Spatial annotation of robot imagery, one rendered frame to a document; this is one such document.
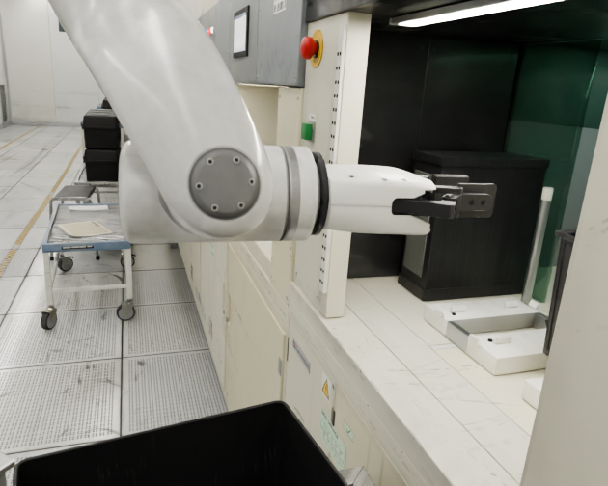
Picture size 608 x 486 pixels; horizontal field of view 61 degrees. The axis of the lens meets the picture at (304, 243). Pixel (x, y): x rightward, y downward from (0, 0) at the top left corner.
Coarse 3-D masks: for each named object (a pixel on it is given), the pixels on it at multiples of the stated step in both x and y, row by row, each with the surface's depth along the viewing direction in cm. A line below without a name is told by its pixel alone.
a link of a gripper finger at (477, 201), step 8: (464, 184) 47; (472, 184) 47; (480, 184) 48; (488, 184) 48; (464, 192) 47; (472, 192) 48; (480, 192) 48; (488, 192) 48; (448, 200) 44; (456, 200) 45; (464, 200) 47; (472, 200) 47; (480, 200) 47; (488, 200) 48; (456, 208) 46; (464, 208) 47; (472, 208) 47; (480, 208) 48; (488, 208) 48; (464, 216) 48; (472, 216) 48; (480, 216) 49; (488, 216) 49
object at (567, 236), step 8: (560, 232) 68; (568, 232) 68; (568, 240) 67; (560, 248) 68; (568, 248) 67; (560, 256) 68; (568, 256) 67; (560, 264) 68; (568, 264) 67; (560, 272) 69; (560, 280) 69; (560, 288) 69; (552, 296) 70; (560, 296) 69; (552, 304) 70; (560, 304) 69; (552, 312) 71; (544, 320) 72; (552, 320) 71; (552, 328) 71; (552, 336) 71; (544, 344) 73; (544, 352) 73
